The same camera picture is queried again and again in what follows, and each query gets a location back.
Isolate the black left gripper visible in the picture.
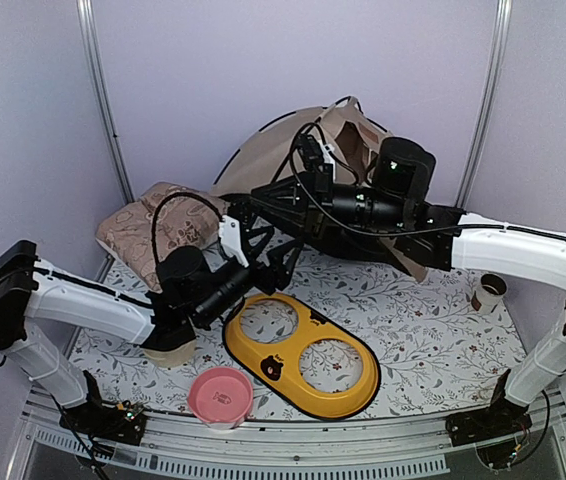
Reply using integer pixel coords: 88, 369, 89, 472
195, 226, 305, 328

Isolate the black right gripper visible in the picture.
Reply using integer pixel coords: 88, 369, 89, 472
251, 161, 410, 238

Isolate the brown patterned pillow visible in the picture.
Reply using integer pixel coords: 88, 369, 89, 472
96, 182, 218, 292

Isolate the beige fabric pet tent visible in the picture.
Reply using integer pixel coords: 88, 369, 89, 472
211, 98, 436, 282

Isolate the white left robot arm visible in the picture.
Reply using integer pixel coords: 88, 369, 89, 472
0, 204, 303, 434

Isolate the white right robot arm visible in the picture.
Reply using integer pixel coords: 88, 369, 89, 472
250, 135, 566, 436

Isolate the cream pet bowl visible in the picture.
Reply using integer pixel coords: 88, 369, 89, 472
142, 339, 196, 369

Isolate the pink pet bowl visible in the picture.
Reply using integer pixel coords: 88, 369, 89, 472
187, 367, 253, 430

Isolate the yellow double bowl holder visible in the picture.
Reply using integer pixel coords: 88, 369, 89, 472
222, 293, 381, 421

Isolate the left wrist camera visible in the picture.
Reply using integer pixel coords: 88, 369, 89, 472
218, 215, 249, 268

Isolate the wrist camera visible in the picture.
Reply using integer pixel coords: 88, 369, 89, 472
218, 215, 249, 268
296, 134, 335, 176

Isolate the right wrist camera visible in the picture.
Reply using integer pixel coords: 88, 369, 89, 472
296, 134, 335, 176

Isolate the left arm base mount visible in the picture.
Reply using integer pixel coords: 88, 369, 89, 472
59, 370, 147, 446

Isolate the front aluminium rail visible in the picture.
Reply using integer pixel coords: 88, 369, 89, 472
7, 389, 566, 479

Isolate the right metal frame post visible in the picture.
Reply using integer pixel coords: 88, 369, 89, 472
455, 0, 513, 208

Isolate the metal frame post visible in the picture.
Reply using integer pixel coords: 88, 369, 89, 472
455, 0, 513, 208
76, 0, 135, 203

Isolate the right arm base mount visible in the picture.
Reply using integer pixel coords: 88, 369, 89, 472
445, 370, 532, 470

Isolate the left metal frame post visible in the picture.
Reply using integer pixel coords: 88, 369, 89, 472
76, 0, 135, 203

